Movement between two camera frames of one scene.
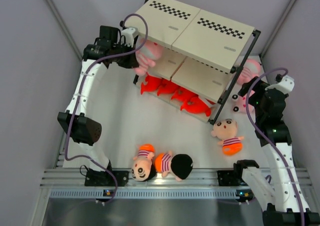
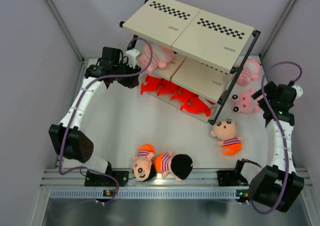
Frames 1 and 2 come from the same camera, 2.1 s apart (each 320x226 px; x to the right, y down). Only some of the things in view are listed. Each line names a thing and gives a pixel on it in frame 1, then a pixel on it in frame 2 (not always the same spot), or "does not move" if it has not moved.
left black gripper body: [124, 61] -> [126, 69]
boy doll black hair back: [179, 165] does not move
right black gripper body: [259, 89] -> [270, 90]
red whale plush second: [167, 86] does not move
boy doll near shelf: [226, 130] does not move
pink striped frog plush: [250, 69] does not move
